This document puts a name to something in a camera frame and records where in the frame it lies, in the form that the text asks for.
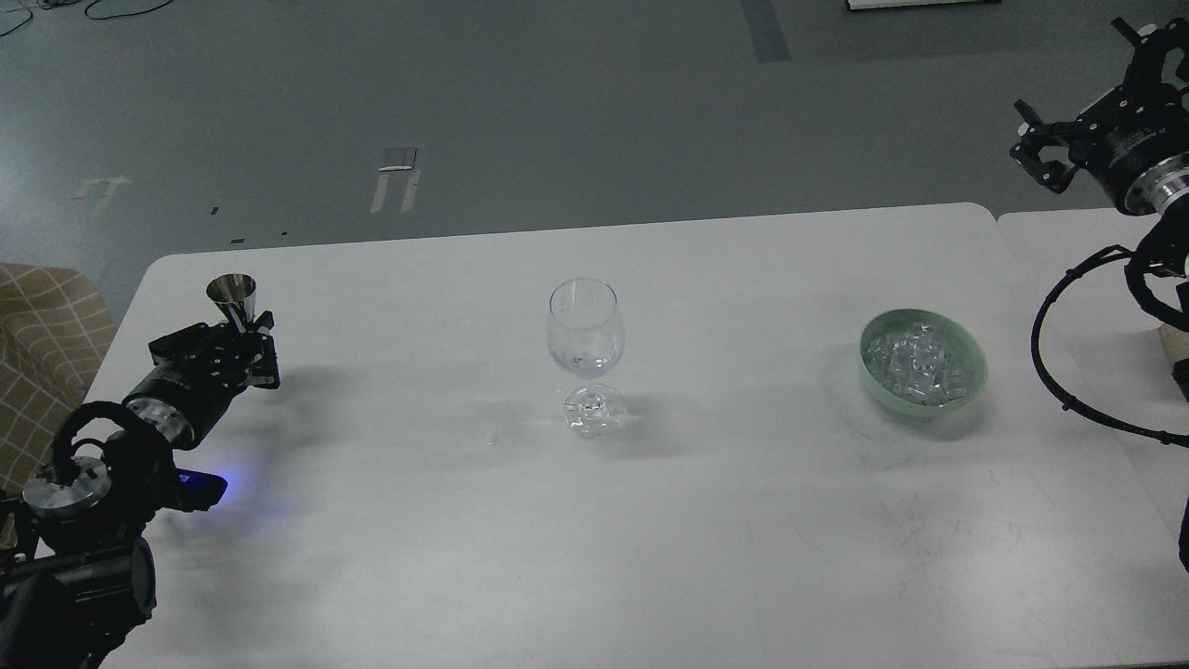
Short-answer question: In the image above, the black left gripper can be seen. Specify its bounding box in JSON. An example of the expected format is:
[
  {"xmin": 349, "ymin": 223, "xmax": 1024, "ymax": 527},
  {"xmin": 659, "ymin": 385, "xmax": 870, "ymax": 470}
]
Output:
[{"xmin": 122, "ymin": 313, "xmax": 281, "ymax": 452}]

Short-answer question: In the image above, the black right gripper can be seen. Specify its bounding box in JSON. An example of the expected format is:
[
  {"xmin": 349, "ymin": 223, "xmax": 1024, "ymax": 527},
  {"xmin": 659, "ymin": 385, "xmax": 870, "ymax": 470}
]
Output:
[{"xmin": 1009, "ymin": 17, "xmax": 1188, "ymax": 216}]

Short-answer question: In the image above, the steel double jigger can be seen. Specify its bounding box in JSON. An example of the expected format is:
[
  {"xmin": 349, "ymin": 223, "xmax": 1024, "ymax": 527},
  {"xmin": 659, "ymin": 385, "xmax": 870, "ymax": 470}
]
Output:
[{"xmin": 205, "ymin": 272, "xmax": 256, "ymax": 332}]

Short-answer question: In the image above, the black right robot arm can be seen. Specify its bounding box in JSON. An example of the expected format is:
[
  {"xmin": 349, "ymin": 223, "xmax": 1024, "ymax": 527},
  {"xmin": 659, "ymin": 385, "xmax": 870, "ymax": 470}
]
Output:
[{"xmin": 1005, "ymin": 18, "xmax": 1188, "ymax": 560}]

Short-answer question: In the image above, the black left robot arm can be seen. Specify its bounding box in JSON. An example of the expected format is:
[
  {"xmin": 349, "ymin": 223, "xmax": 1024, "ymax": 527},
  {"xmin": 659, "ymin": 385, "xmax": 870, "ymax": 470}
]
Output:
[{"xmin": 4, "ymin": 310, "xmax": 281, "ymax": 668}]

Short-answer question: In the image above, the pile of ice cubes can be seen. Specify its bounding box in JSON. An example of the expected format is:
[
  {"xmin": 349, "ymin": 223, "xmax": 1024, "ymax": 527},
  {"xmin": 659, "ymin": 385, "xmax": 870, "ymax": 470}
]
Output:
[{"xmin": 858, "ymin": 318, "xmax": 984, "ymax": 408}]

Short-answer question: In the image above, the clear wine glass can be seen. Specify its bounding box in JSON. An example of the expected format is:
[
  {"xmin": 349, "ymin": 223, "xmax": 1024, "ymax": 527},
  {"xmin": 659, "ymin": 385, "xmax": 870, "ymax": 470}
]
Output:
[{"xmin": 546, "ymin": 278, "xmax": 627, "ymax": 438}]

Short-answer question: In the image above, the beige checkered chair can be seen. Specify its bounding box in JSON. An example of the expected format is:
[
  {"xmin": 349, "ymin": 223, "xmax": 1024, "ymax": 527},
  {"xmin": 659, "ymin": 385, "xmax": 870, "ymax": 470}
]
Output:
[{"xmin": 1, "ymin": 263, "xmax": 117, "ymax": 494}]

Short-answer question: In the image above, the green bowl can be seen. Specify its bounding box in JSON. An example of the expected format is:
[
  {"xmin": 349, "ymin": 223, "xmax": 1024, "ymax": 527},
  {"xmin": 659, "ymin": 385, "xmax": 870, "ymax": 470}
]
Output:
[{"xmin": 856, "ymin": 308, "xmax": 989, "ymax": 419}]

